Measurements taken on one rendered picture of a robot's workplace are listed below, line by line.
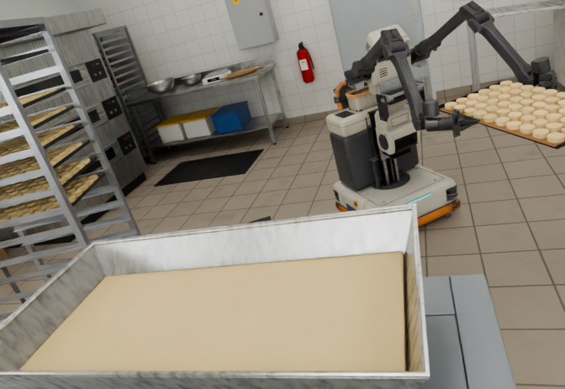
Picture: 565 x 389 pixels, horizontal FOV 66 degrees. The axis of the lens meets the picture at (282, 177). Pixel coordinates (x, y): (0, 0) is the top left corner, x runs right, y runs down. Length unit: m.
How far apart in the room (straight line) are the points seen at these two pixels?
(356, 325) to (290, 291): 0.12
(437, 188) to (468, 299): 2.33
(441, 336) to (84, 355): 0.47
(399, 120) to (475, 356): 2.25
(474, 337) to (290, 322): 0.23
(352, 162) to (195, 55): 3.84
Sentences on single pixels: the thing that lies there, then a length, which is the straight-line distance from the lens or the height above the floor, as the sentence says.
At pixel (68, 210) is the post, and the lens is 2.03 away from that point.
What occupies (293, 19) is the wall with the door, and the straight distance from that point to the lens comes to 5.79.
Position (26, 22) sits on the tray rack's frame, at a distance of 2.23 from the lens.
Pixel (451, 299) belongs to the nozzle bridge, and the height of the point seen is 1.18.
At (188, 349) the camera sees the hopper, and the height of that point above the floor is 1.27.
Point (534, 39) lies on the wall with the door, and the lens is 5.82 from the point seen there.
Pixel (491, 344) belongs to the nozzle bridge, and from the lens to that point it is 0.62.
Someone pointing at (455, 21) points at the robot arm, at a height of 1.29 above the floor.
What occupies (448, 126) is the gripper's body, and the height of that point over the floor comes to 0.98.
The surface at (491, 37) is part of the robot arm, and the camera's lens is 2.40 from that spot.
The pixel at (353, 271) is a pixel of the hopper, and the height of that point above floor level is 1.27.
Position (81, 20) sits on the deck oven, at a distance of 5.13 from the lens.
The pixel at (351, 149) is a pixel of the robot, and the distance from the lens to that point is 2.92.
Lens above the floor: 1.62
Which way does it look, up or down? 22 degrees down
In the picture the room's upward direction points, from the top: 16 degrees counter-clockwise
